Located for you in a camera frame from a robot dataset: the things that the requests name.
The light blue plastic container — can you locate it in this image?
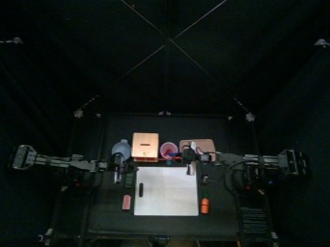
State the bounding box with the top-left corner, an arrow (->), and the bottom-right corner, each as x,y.
112,138 -> 133,161

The white text label sticker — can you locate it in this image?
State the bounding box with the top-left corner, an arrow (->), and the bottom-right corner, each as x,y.
238,206 -> 269,239

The light wooden box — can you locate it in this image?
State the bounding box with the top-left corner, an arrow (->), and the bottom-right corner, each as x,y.
130,132 -> 161,163

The orange toy cylinder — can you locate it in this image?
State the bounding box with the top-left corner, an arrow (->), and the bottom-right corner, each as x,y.
201,197 -> 210,215

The white cutting board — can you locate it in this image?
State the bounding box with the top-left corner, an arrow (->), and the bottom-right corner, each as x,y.
133,166 -> 202,217

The thin white diagonal cord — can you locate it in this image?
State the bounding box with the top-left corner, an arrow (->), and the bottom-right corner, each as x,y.
81,0 -> 229,106
120,0 -> 250,113

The tan square container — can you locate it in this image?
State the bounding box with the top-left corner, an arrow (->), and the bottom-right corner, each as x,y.
178,138 -> 218,155

